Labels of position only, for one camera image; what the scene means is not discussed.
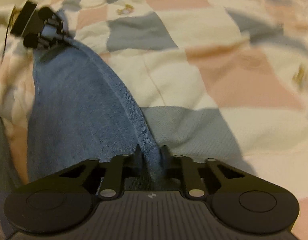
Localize blue denim jeans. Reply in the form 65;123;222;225
27;37;163;183

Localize pink grey checkered quilt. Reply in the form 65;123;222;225
0;0;308;239

